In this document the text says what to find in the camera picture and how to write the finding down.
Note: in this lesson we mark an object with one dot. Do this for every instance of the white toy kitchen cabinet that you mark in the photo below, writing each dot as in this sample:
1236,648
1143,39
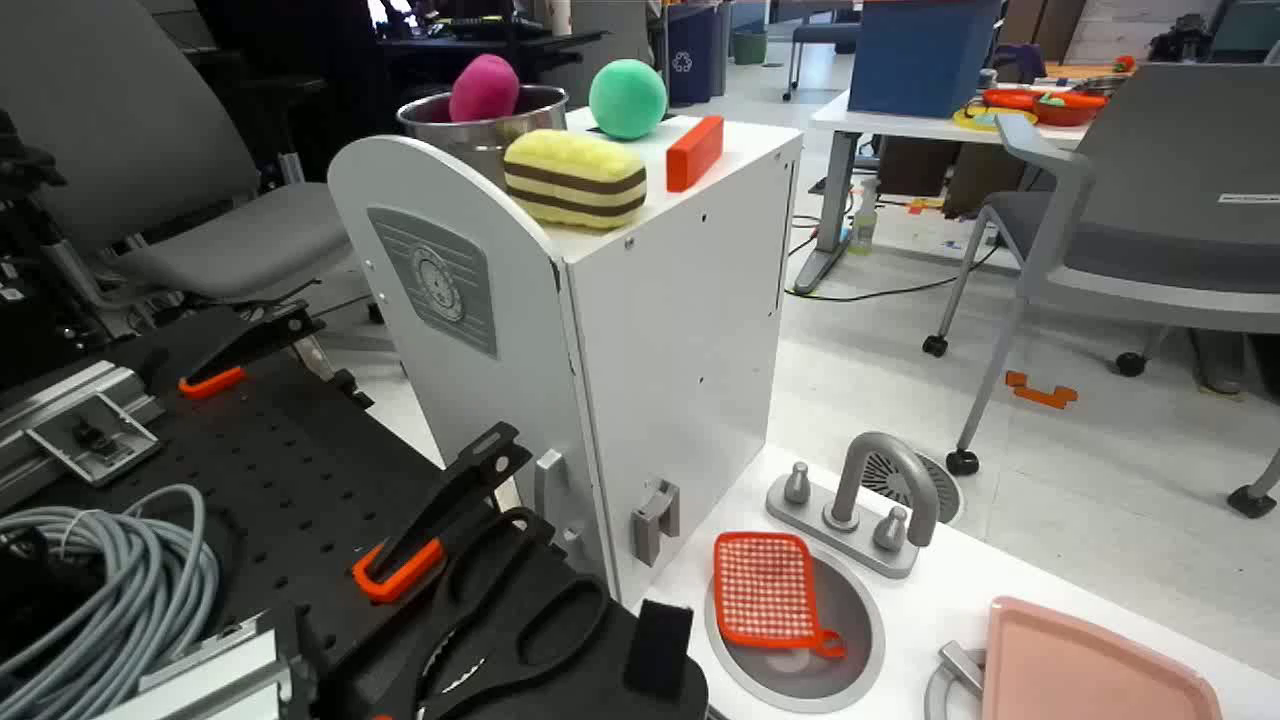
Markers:
664,334

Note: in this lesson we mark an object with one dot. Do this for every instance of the gray padded office chair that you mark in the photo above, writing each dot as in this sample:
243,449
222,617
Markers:
227,243

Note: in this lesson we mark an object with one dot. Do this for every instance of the blue recycling bin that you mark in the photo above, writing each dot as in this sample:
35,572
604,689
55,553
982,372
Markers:
692,53

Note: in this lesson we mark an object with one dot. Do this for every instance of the black perforated breadboard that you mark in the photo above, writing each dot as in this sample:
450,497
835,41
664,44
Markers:
265,493

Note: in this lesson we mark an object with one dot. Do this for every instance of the orange toy tray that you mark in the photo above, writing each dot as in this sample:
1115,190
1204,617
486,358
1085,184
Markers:
1044,100

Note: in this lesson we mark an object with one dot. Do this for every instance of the silver bracket plate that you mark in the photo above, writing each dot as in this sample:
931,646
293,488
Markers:
94,436

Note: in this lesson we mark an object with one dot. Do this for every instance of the gray plastic rolling chair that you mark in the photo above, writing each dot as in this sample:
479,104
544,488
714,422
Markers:
1173,226

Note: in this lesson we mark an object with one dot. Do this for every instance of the pink plastic tray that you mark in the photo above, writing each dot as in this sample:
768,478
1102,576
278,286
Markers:
1082,674

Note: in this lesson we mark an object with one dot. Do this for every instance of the aluminum extrusion rail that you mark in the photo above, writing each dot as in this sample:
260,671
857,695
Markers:
203,680
55,404

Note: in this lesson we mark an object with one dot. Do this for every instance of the clear spray bottle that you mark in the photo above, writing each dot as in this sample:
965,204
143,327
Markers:
864,220

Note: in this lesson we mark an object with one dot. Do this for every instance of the silver metal pot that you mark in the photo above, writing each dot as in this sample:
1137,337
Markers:
462,132

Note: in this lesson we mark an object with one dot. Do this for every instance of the white toy kitchen counter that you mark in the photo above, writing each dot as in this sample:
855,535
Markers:
963,585

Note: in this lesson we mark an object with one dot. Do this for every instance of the white office table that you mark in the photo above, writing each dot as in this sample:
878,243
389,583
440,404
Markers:
855,125

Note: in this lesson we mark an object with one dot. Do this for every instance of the gray toy faucet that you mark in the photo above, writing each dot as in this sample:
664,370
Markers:
875,461

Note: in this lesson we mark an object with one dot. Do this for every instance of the black scissors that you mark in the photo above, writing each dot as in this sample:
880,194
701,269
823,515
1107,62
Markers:
555,642

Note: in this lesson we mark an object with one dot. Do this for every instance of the pink plush toy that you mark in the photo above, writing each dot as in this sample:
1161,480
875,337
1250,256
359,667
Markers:
481,90

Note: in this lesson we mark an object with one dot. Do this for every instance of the blue storage bin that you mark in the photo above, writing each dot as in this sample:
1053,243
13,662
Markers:
921,53

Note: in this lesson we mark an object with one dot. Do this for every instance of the orange mesh pad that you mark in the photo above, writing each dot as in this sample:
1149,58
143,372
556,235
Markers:
766,588

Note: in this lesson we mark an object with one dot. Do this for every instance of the orange rectangular block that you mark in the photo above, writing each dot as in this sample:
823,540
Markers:
692,151

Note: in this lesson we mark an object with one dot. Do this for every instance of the gray cabinet door latch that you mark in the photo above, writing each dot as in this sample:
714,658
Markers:
652,522

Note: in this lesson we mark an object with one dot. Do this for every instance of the green plush ball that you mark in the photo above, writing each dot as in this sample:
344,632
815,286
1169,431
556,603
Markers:
631,96

